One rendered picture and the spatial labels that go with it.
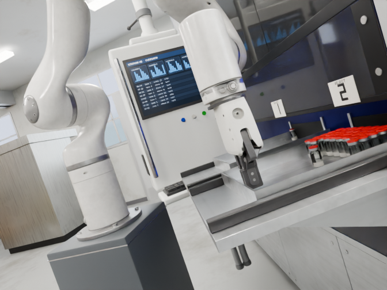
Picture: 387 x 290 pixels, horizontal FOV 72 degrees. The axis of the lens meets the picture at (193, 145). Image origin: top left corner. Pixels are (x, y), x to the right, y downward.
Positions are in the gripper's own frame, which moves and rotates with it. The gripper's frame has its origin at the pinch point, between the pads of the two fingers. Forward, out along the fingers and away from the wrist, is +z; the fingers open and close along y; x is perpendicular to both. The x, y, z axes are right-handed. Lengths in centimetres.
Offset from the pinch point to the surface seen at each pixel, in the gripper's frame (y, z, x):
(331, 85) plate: 10.3, -11.7, -28.6
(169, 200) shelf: 63, 13, 19
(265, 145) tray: 54, 3, -25
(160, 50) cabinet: 89, -56, -1
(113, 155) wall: 494, -16, 116
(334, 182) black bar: -7.9, 3.7, -11.0
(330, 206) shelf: -10.7, 5.9, -7.5
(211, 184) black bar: 20.5, 3.2, 5.3
